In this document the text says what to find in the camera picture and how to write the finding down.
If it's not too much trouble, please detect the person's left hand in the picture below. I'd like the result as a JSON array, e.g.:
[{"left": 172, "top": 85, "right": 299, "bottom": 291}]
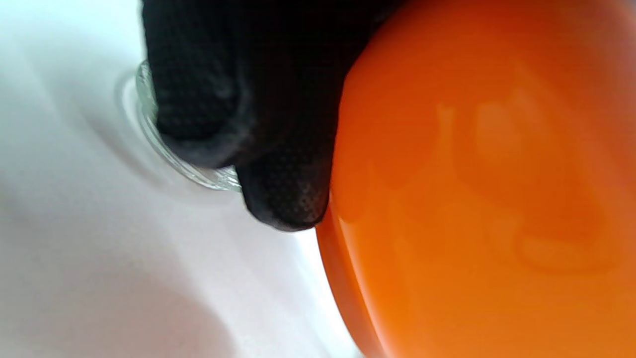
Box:
[{"left": 141, "top": 0, "right": 398, "bottom": 232}]

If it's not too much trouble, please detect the glass jar lid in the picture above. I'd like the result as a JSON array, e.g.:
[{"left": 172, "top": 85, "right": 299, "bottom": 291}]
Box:
[{"left": 135, "top": 60, "right": 242, "bottom": 192}]

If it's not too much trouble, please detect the orange bowl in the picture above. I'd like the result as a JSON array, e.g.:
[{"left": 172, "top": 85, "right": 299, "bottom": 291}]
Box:
[{"left": 316, "top": 0, "right": 636, "bottom": 358}]

